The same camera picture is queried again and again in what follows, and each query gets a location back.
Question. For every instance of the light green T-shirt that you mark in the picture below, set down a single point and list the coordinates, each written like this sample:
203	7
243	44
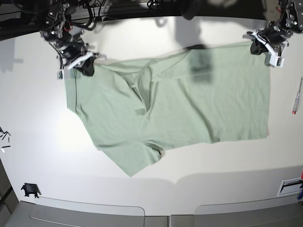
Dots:
135	110

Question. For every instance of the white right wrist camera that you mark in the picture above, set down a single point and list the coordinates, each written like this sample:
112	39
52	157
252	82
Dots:
65	74

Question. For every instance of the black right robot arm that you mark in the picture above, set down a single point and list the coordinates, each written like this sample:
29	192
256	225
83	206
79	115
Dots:
64	36

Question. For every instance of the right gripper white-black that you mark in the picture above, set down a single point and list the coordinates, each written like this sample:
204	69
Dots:
75	55

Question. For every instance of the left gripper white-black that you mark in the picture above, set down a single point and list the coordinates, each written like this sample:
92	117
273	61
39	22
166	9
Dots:
274	35

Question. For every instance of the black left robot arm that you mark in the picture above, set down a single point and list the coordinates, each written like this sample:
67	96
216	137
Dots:
291	11

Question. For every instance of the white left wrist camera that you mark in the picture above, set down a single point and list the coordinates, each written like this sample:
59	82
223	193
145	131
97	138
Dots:
273	60

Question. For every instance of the black plastic bracket part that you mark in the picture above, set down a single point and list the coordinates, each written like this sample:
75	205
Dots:
29	189

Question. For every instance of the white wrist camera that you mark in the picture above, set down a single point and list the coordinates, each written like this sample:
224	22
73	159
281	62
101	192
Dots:
273	60
65	74

